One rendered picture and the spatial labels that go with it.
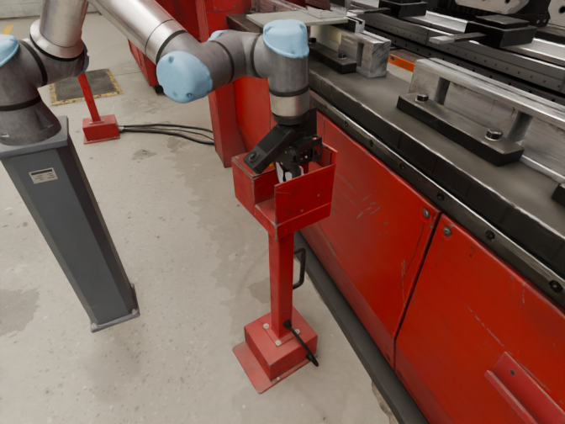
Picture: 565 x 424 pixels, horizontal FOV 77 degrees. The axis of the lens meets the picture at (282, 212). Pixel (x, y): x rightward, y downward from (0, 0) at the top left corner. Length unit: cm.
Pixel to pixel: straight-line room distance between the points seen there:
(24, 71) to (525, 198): 110
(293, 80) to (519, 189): 42
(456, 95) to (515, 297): 42
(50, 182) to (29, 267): 89
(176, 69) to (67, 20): 51
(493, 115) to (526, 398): 51
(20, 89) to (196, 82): 61
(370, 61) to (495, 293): 68
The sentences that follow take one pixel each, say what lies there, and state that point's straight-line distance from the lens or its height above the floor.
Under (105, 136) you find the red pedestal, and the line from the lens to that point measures 294.
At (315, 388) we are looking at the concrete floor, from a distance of 134.
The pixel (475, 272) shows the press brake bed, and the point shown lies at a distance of 76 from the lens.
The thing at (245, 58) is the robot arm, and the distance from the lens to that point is 68.
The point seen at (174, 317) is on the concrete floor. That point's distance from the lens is 154.
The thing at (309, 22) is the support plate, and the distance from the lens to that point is 116.
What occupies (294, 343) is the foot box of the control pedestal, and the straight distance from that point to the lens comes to 127.
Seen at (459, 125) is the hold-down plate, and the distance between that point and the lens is 80.
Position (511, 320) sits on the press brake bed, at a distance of 75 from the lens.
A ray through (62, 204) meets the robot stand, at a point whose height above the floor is 58.
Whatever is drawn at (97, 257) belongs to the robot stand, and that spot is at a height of 35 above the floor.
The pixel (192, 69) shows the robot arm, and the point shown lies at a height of 105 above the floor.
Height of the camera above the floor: 121
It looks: 38 degrees down
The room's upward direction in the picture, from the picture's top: straight up
